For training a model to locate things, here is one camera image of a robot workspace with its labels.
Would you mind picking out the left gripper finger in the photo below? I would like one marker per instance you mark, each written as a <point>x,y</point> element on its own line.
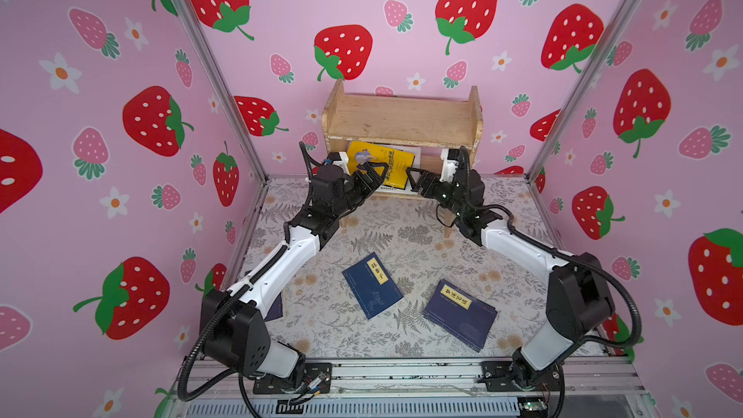
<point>371,167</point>
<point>371,181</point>

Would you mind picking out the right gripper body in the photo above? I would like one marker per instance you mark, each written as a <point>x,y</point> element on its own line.
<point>445,193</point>

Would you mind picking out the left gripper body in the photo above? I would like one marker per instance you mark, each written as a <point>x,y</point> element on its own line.
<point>344,193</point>

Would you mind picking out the yellow cartoon cover book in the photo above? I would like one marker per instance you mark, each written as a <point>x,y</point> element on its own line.
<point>359,152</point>

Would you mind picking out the blue book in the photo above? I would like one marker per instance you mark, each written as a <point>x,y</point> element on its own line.
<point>460,314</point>
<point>372,286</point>

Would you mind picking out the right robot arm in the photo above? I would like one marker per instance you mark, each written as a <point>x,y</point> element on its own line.
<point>578,297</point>

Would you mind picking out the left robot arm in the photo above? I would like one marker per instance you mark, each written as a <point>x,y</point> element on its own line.
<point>233,330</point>

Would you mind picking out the wooden two-tier shelf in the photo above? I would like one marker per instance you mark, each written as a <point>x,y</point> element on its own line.
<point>425,123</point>

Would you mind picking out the dark purple book left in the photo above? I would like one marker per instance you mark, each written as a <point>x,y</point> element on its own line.
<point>276,310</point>

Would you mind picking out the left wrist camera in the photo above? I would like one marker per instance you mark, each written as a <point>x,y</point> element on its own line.
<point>339,159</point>

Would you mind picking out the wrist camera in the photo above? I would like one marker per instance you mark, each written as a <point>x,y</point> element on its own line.
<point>339,159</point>
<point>450,158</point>

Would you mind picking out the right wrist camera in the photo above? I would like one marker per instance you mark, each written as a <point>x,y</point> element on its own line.
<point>450,158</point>

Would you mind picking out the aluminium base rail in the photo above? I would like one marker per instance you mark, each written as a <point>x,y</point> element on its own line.
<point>436,387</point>

